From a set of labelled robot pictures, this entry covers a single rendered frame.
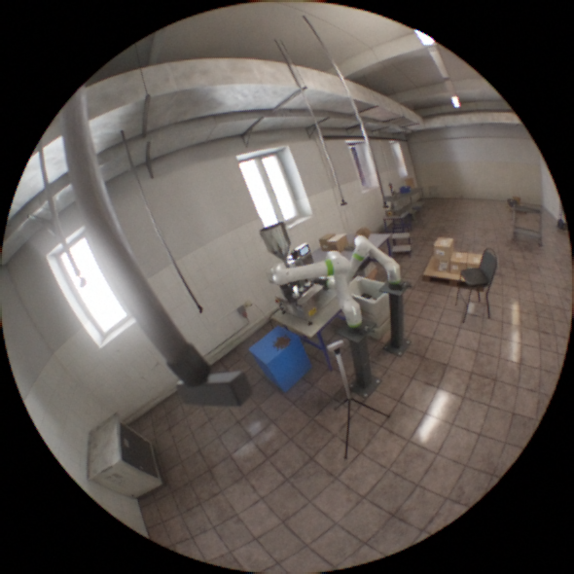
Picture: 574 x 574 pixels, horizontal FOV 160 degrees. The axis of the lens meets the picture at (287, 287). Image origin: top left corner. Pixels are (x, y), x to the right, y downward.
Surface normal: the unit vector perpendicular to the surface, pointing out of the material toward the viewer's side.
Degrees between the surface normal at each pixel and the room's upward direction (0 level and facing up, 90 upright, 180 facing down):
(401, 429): 0
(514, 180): 90
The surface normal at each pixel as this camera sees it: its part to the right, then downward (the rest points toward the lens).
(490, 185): -0.72, 0.52
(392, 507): -0.33, -0.84
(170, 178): 0.61, 0.16
